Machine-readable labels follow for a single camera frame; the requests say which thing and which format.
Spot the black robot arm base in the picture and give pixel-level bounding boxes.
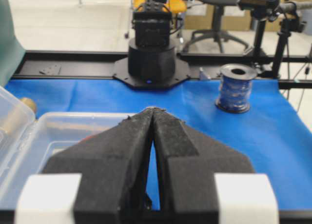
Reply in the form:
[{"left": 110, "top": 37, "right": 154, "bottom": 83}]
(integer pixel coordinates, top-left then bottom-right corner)
[{"left": 113, "top": 0, "right": 191, "bottom": 89}]

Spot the clear plastic tool box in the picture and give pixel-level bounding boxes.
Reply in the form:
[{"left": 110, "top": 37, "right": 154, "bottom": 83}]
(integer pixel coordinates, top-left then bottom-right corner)
[{"left": 0, "top": 88, "right": 129, "bottom": 210}]

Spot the black aluminium rail frame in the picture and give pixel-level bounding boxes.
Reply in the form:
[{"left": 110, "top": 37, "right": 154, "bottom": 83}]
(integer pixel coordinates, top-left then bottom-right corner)
[{"left": 13, "top": 51, "right": 312, "bottom": 90}]

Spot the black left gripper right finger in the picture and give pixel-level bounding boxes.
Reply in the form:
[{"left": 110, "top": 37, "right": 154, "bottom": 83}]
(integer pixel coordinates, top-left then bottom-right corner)
[{"left": 151, "top": 107, "right": 280, "bottom": 224}]

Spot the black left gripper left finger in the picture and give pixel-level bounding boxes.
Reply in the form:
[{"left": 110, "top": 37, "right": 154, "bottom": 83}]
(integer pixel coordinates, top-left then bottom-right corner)
[{"left": 15, "top": 107, "right": 155, "bottom": 224}]

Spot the small metal bracket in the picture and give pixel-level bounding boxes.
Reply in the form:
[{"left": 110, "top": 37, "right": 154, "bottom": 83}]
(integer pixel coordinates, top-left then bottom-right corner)
[{"left": 199, "top": 67, "right": 211, "bottom": 81}]

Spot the blue table mat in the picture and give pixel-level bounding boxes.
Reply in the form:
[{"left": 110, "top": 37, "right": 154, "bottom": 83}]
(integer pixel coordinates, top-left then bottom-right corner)
[{"left": 5, "top": 80, "right": 312, "bottom": 210}]

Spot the black camera stand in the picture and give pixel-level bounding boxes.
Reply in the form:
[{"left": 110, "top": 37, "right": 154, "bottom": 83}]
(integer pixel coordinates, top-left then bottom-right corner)
[{"left": 251, "top": 0, "right": 312, "bottom": 79}]

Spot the blue wire spool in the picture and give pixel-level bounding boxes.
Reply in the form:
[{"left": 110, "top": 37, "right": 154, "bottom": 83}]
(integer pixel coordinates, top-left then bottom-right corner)
[{"left": 215, "top": 63, "right": 257, "bottom": 114}]

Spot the brass cylinder tool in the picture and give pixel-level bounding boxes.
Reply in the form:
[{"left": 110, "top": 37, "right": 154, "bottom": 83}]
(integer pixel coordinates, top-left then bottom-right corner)
[{"left": 0, "top": 97, "right": 38, "bottom": 134}]

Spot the orange chair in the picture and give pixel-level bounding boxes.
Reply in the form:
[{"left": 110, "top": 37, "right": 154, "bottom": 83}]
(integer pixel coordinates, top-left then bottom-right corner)
[{"left": 133, "top": 0, "right": 187, "bottom": 14}]

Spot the green curtain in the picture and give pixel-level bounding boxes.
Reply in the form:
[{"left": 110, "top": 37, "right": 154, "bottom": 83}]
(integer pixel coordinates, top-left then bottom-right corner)
[{"left": 0, "top": 0, "right": 25, "bottom": 87}]

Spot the black office chair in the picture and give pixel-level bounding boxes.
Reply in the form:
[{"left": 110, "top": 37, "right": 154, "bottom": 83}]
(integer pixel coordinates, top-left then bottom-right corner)
[{"left": 182, "top": 0, "right": 249, "bottom": 53}]

